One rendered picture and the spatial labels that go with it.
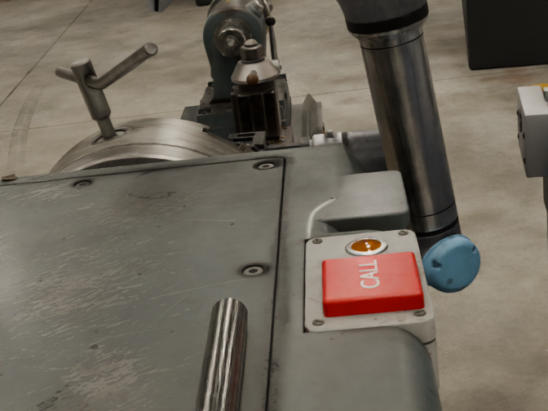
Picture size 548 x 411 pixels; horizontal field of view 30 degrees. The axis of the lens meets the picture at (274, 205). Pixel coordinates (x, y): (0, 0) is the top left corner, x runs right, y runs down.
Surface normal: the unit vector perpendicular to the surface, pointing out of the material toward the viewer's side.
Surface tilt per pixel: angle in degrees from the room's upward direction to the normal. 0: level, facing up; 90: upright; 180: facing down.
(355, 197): 0
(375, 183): 0
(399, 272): 0
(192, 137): 22
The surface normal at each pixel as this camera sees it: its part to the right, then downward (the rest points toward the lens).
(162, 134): 0.06, -0.92
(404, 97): 0.00, 0.42
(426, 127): 0.45, 0.27
